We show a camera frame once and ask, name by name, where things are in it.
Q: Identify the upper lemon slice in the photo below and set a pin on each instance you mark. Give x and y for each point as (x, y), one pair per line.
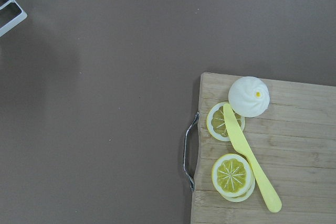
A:
(215, 123)

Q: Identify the yellow plastic knife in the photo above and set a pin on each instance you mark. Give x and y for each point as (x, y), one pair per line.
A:
(240, 145)

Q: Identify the white steamed bun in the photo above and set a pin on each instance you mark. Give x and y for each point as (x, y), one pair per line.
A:
(249, 97)

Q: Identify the bottom lemon slice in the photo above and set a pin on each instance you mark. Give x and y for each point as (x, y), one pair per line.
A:
(245, 195)

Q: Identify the bamboo cutting board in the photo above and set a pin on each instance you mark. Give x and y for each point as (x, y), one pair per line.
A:
(294, 142)

